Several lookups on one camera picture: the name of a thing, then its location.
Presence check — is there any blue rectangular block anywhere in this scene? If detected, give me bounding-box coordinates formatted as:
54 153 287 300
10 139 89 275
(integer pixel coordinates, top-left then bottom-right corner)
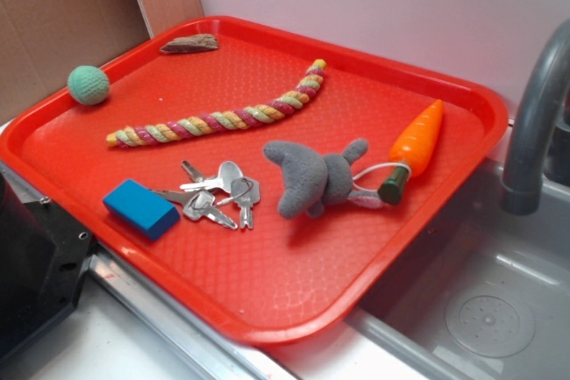
102 179 181 241

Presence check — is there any metal rail strip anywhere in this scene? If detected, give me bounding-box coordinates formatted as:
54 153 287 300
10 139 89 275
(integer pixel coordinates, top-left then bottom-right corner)
0 161 295 380

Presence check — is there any brown wood piece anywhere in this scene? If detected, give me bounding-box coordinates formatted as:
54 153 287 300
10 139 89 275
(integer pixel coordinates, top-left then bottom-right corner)
160 34 219 53

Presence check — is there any orange toy carrot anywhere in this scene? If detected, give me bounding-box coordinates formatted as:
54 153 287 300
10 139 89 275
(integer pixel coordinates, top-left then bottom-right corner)
378 100 444 206

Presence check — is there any grey plastic sink basin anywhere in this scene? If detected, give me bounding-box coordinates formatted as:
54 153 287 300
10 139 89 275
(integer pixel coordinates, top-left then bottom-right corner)
347 160 569 379

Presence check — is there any green knitted ball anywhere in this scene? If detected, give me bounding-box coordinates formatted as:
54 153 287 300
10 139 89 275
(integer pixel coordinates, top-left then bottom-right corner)
67 65 110 106

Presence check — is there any red plastic tray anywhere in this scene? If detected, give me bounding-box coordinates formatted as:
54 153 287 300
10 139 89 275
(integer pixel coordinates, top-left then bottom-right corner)
1 17 508 345

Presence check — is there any grey plush elephant toy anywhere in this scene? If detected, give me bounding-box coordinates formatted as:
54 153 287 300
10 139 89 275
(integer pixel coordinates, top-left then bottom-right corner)
262 138 413 221

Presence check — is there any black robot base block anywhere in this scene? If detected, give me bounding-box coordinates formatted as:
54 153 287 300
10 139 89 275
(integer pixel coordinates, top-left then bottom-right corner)
1 178 94 363

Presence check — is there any silver key bunch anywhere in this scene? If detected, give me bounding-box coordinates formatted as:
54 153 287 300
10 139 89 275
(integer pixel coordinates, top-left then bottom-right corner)
153 161 261 230

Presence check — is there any brown cardboard panel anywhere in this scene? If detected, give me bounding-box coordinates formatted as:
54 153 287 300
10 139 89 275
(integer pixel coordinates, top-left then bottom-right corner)
1 0 203 123

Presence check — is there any multicolour twisted rope toy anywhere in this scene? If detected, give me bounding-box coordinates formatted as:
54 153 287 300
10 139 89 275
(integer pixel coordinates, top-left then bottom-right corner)
105 59 327 148

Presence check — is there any grey toy faucet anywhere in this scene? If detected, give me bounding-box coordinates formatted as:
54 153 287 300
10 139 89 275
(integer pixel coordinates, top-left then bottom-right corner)
501 20 569 215

